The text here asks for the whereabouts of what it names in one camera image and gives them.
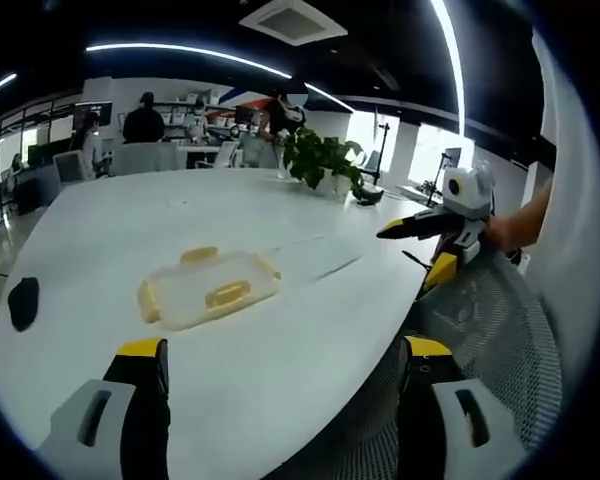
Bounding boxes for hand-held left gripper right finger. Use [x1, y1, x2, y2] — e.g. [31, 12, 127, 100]
[398, 335, 527, 480]

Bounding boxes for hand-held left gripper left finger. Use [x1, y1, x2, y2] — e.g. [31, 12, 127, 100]
[36, 338, 172, 480]

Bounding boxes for clear plastic lid yellow buckles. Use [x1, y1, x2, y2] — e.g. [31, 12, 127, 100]
[136, 243, 284, 334]

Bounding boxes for person's right hand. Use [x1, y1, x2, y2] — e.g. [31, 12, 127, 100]
[482, 213, 519, 251]

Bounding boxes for small black object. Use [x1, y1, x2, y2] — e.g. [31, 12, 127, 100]
[353, 185, 385, 207]

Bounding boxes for black tripod stand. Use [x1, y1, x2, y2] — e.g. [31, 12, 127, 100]
[364, 118, 400, 187]

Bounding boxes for grey mesh office chair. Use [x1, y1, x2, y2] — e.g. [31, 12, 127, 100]
[299, 243, 565, 480]

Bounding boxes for green potted plant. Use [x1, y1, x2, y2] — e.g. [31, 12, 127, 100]
[281, 126, 367, 202]

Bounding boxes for curved ceiling strip light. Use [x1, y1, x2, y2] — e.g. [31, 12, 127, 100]
[429, 0, 467, 136]

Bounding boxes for black computer mouse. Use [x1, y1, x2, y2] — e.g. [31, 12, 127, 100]
[6, 276, 41, 333]

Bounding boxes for ceiling air vent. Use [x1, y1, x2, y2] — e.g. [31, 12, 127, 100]
[238, 0, 350, 47]

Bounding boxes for long ceiling strip light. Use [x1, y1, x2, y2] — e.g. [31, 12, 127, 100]
[85, 42, 294, 81]

